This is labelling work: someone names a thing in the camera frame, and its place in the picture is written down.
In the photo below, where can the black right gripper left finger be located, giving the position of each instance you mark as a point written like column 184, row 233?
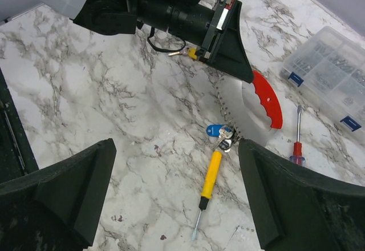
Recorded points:
column 58, row 207

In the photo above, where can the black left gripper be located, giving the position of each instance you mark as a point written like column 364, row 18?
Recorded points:
column 216, row 31

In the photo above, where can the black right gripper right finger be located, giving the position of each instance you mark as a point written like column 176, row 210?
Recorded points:
column 295, row 208

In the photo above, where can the silver key with yellow tag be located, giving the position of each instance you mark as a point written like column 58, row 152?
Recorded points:
column 181, row 52

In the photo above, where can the yellow key tag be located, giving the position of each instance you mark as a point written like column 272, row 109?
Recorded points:
column 192, row 53

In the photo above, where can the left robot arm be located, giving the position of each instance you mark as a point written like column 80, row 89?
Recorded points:
column 105, row 17

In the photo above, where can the silver key by blue tag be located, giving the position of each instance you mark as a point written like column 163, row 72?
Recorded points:
column 225, row 139

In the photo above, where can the blue key tag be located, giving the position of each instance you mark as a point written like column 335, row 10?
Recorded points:
column 213, row 130

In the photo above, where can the clear plastic screw box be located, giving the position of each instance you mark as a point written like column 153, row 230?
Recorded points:
column 328, row 70

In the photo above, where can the blue handled screwdriver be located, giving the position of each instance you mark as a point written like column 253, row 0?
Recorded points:
column 297, row 157

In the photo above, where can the yellow handled screwdriver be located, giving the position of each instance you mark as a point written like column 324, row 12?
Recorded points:
column 207, row 190

